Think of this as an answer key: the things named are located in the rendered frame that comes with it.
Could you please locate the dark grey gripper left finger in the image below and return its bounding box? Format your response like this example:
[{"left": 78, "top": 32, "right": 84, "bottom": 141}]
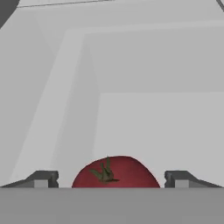
[{"left": 0, "top": 170, "right": 60, "bottom": 188}]

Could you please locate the white fridge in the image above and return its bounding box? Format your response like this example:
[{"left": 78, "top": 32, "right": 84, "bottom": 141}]
[{"left": 0, "top": 0, "right": 224, "bottom": 188}]

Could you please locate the red tomato with green stem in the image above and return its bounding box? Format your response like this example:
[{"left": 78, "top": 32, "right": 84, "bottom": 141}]
[{"left": 71, "top": 155, "right": 161, "bottom": 188}]

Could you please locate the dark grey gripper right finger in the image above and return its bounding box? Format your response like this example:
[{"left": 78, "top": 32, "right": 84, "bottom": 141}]
[{"left": 164, "top": 170, "right": 224, "bottom": 188}]

